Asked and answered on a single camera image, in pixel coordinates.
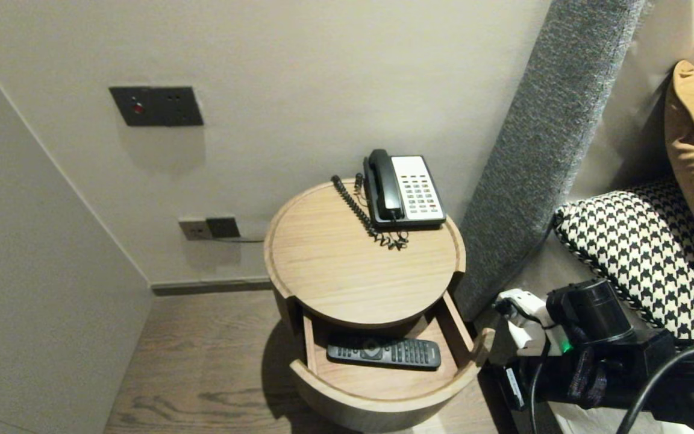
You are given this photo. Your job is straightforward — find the black white houndstooth pillow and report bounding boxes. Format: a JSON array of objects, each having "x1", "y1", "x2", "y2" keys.
[{"x1": 551, "y1": 177, "x2": 694, "y2": 341}]

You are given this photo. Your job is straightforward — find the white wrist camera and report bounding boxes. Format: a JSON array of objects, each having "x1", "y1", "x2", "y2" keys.
[{"x1": 495, "y1": 288, "x2": 574, "y2": 356}]

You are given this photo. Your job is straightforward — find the grey fabric headboard edge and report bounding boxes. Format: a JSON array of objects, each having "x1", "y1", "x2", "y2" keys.
[{"x1": 455, "y1": 0, "x2": 648, "y2": 322}]

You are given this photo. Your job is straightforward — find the black coiled telephone cord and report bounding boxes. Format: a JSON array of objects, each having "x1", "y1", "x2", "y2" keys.
[{"x1": 331, "y1": 174, "x2": 409, "y2": 251}]

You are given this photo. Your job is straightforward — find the grey baseboard strip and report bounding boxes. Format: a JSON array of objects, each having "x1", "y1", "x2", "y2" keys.
[{"x1": 151, "y1": 277, "x2": 274, "y2": 297}]

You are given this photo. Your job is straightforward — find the black and white telephone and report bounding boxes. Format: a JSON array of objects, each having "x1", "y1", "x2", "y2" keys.
[{"x1": 363, "y1": 155, "x2": 447, "y2": 230}]

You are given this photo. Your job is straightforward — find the beige wall socket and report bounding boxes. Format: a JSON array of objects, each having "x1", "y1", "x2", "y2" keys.
[{"x1": 178, "y1": 219, "x2": 213, "y2": 242}]

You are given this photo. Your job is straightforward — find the round wooden bedside table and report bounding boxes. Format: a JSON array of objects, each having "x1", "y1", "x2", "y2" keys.
[{"x1": 290, "y1": 291, "x2": 496, "y2": 433}]

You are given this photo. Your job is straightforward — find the round wooden nightstand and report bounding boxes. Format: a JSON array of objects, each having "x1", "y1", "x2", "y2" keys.
[{"x1": 263, "y1": 179, "x2": 467, "y2": 338}]

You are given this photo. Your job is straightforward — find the beige padded headboard panel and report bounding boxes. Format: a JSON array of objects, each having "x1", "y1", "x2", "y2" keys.
[{"x1": 564, "y1": 0, "x2": 694, "y2": 203}]

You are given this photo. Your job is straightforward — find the black tv remote control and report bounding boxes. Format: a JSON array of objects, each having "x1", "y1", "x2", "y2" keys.
[{"x1": 327, "y1": 336, "x2": 442, "y2": 370}]

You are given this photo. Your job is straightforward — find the black telephone handset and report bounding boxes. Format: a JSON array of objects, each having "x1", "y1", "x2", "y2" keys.
[{"x1": 367, "y1": 149, "x2": 404, "y2": 221}]

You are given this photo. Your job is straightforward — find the dark wall switch panel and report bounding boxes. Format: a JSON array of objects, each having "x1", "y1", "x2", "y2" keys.
[{"x1": 109, "y1": 86, "x2": 204, "y2": 127}]

